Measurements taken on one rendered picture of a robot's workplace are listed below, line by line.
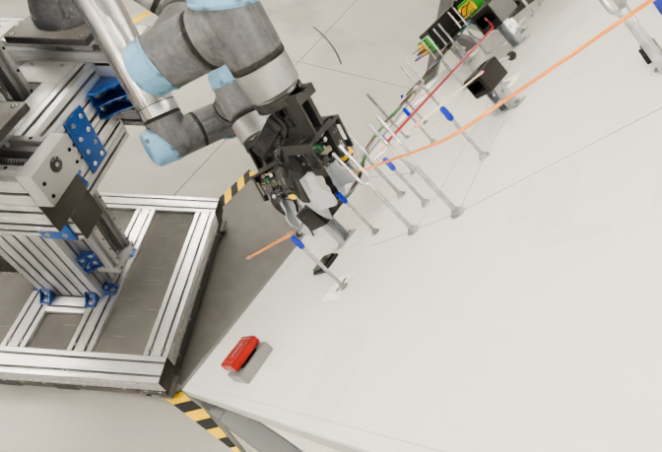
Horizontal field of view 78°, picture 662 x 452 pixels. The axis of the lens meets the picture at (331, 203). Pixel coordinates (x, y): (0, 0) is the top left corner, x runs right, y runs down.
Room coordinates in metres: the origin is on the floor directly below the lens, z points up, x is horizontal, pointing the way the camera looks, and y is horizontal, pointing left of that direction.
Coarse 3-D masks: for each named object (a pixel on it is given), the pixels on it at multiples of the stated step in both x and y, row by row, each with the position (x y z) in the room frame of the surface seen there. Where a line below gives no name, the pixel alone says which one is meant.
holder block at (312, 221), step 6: (300, 210) 0.45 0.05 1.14; (306, 210) 0.43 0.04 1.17; (312, 210) 0.42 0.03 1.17; (300, 216) 0.44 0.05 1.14; (306, 216) 0.43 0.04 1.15; (312, 216) 0.42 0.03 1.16; (318, 216) 0.42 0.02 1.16; (306, 222) 0.43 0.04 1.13; (312, 222) 0.42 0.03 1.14; (318, 222) 0.42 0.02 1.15; (324, 222) 0.41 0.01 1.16; (312, 228) 0.43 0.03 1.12
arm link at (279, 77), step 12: (276, 60) 0.45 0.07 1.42; (288, 60) 0.47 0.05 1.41; (252, 72) 0.50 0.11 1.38; (264, 72) 0.44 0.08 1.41; (276, 72) 0.44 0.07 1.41; (288, 72) 0.45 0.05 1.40; (240, 84) 0.44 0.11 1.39; (252, 84) 0.44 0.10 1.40; (264, 84) 0.43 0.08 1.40; (276, 84) 0.44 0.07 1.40; (288, 84) 0.44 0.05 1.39; (252, 96) 0.44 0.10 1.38; (264, 96) 0.43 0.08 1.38; (276, 96) 0.43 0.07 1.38
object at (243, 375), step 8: (264, 344) 0.22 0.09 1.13; (256, 352) 0.21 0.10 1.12; (264, 352) 0.21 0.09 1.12; (248, 360) 0.20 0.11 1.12; (256, 360) 0.20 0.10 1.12; (264, 360) 0.20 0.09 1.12; (240, 368) 0.19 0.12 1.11; (248, 368) 0.19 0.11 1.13; (256, 368) 0.19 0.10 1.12; (232, 376) 0.19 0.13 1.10; (240, 376) 0.18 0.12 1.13; (248, 376) 0.18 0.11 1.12
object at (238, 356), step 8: (248, 336) 0.23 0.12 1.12; (240, 344) 0.23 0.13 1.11; (248, 344) 0.22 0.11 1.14; (256, 344) 0.22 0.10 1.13; (232, 352) 0.22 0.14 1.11; (240, 352) 0.21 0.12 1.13; (248, 352) 0.21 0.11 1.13; (224, 360) 0.21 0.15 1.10; (232, 360) 0.20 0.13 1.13; (240, 360) 0.20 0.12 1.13; (224, 368) 0.20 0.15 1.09; (232, 368) 0.19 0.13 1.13
